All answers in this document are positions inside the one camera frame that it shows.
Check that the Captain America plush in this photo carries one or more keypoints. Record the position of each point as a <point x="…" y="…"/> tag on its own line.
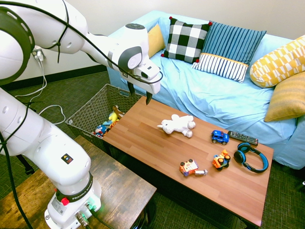
<point x="100" y="130"/>

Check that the white stuffed unicorn toy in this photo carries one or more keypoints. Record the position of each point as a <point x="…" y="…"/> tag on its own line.
<point x="177" y="125"/>

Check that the yellow white patterned bolster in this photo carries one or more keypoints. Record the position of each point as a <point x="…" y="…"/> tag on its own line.
<point x="278" y="64"/>

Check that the yellow blue plush toy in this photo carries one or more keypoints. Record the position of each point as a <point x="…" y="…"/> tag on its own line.
<point x="113" y="117"/>

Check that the blue toy car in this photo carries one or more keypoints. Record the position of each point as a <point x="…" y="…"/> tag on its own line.
<point x="219" y="137"/>

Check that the black remote control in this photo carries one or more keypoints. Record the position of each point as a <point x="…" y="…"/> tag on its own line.
<point x="243" y="138"/>

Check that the black white checkered pillow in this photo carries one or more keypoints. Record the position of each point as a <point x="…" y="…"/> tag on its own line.
<point x="186" y="40"/>

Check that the plain yellow small pillow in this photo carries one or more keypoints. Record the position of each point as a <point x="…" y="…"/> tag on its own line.
<point x="156" y="40"/>

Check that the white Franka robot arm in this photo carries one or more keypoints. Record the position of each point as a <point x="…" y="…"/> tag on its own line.
<point x="59" y="155"/>

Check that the light blue covered sofa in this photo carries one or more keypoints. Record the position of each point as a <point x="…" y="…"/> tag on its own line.
<point x="202" y="90"/>

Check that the yellow striped pillow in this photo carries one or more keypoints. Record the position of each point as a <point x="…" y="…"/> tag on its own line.
<point x="288" y="97"/>

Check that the brown stuffed dog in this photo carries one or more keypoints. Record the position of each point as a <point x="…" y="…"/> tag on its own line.
<point x="116" y="110"/>

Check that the orange construction toy vehicle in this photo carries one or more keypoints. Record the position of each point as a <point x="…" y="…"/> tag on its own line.
<point x="220" y="161"/>

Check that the wall outlet with chargers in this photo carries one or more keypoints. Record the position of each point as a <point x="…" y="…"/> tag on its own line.
<point x="35" y="52"/>

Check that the blue black headphones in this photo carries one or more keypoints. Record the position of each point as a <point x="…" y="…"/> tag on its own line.
<point x="239" y="155"/>

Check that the blue striped pillow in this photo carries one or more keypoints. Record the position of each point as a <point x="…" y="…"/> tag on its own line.
<point x="228" y="45"/>

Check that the orange toy truck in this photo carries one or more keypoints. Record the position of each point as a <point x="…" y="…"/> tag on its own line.
<point x="188" y="167"/>

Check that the dark rustic wooden table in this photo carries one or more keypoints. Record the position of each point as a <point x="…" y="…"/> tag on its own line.
<point x="124" y="190"/>

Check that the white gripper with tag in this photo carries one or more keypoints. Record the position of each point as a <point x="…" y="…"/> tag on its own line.
<point x="150" y="86"/>

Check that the woven grey toy basket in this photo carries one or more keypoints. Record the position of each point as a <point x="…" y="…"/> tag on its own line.
<point x="95" y="107"/>

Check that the reddish wooden coffee table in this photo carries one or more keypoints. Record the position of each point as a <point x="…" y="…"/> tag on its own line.
<point x="155" y="152"/>

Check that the orange patterned cloth toy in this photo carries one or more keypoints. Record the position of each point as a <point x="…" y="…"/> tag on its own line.
<point x="112" y="125"/>

